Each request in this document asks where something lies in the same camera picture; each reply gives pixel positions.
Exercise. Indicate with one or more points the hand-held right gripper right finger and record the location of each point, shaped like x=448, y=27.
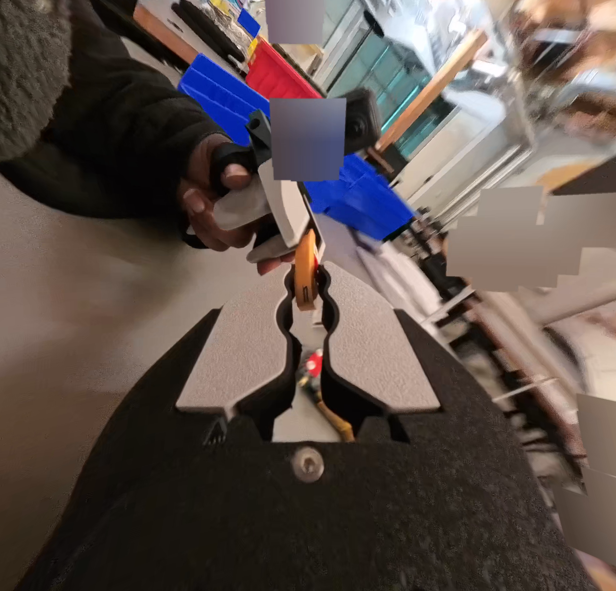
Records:
x=380, y=355

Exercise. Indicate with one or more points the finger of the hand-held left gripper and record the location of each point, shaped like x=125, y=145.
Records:
x=288, y=211

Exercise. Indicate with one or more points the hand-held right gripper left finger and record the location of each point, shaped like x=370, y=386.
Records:
x=240, y=350

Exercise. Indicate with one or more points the orange curved lego piece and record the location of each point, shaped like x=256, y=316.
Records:
x=305, y=283

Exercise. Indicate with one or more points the person's left forearm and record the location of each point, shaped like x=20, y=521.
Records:
x=120, y=134

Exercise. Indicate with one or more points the yellow lego car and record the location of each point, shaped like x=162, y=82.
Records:
x=315, y=364

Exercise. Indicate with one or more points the person's left hand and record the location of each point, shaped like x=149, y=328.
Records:
x=202, y=216

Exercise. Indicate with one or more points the wooden beam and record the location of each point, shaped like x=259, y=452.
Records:
x=433, y=86

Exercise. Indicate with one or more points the red plastic bin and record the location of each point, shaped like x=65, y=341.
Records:
x=279, y=71

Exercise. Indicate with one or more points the blue plastic bin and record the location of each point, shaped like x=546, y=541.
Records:
x=221, y=95

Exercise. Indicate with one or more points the small blue box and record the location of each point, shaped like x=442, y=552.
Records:
x=249, y=23

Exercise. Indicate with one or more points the black foam roller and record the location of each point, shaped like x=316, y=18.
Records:
x=216, y=28
x=192, y=26

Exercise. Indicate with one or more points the wooden workbench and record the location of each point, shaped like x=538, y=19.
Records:
x=159, y=23

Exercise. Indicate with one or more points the glass window wall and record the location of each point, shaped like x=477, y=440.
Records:
x=385, y=81

